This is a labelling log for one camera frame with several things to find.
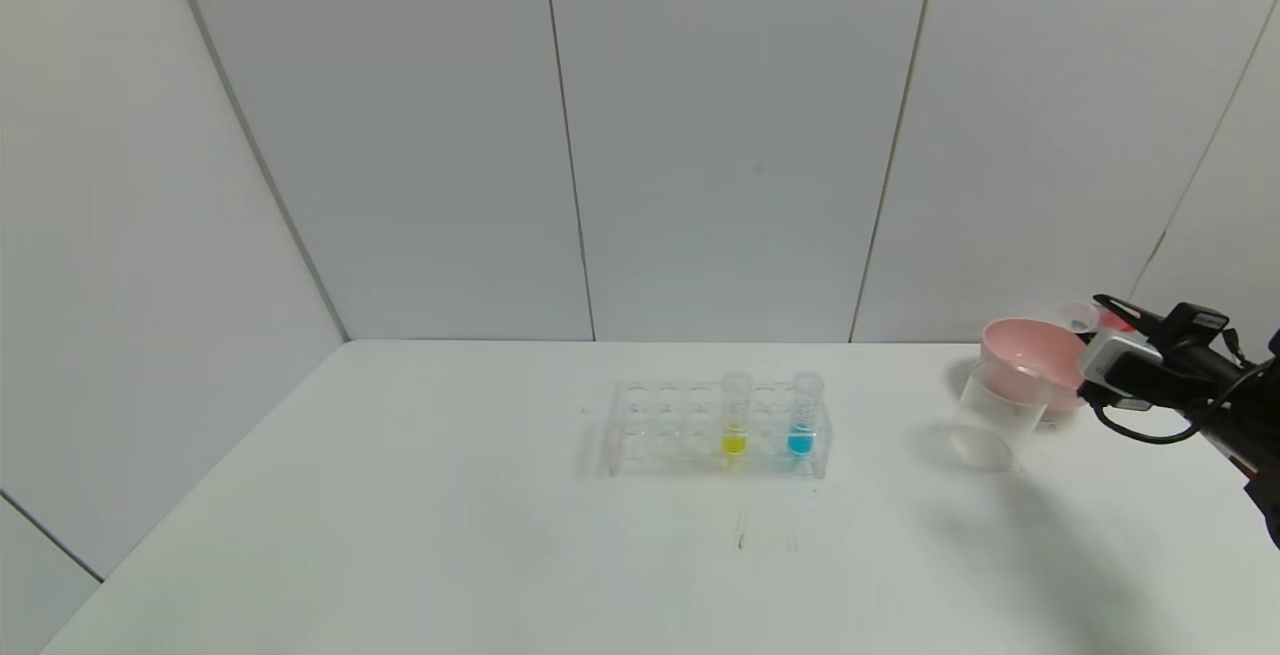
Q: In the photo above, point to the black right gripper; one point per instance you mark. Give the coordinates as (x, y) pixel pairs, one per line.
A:
(1128, 313)

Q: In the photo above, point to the clear acrylic test tube rack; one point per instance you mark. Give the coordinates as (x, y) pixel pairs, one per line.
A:
(665, 430)

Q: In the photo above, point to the pink bowl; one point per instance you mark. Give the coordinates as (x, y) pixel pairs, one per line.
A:
(1030, 345)

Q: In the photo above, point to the silver and black right arm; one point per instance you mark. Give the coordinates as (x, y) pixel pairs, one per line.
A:
(1265, 455)

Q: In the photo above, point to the blue pigment test tube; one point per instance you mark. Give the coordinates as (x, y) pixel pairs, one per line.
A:
(800, 441)

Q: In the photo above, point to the red pigment test tube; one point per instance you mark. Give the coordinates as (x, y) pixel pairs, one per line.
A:
(1085, 317)

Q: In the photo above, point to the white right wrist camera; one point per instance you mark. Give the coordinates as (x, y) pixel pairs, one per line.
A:
(1115, 365)

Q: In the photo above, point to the clear plastic beaker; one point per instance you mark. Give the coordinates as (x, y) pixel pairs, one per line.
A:
(995, 420)

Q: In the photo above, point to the yellow pigment test tube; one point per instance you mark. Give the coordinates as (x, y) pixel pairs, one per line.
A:
(734, 443)

